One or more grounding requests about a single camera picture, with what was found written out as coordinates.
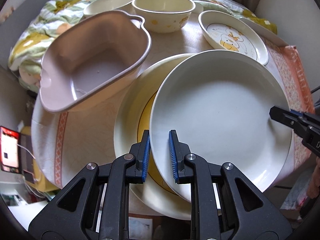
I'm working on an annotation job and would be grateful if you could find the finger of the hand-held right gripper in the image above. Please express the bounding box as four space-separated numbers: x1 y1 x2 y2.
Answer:
269 106 304 134
290 109 320 128

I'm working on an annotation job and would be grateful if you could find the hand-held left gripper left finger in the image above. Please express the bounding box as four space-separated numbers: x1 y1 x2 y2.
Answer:
28 129 152 240

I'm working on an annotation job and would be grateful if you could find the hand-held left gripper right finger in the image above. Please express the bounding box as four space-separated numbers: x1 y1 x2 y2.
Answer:
168 129 293 240

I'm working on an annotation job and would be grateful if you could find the large yellow print plate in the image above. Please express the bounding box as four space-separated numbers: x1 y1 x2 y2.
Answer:
114 53 200 221

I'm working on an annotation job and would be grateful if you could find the large white plate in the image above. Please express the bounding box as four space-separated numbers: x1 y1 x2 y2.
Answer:
149 50 293 203

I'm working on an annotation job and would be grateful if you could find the small white plate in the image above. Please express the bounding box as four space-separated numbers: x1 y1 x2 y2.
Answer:
239 17 288 47

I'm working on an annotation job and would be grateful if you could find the small duck print plate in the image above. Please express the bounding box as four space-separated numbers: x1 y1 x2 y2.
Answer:
198 10 269 65

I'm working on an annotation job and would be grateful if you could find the pink heart-shaped bowl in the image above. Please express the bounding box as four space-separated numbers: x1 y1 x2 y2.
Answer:
39 9 152 113

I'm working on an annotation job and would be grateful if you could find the cream duck print bowl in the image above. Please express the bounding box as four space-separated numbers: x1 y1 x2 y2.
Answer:
132 0 203 33

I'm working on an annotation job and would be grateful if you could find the plain cream bowl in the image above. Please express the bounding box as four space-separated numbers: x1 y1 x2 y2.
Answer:
82 0 135 18

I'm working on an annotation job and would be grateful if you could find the orange patterned tablecloth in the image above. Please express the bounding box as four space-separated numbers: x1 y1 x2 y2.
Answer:
31 17 315 190

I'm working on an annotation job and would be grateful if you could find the yellow cloth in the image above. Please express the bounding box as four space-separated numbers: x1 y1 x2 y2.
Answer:
20 127 52 192

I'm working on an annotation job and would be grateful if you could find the red screen phone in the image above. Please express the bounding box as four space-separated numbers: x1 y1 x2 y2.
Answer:
0 126 20 173

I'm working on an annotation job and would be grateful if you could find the floral blanket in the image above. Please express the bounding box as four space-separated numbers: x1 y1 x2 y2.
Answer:
7 0 278 90

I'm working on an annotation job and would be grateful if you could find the white cable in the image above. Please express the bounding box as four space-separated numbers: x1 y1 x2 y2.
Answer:
16 144 37 159

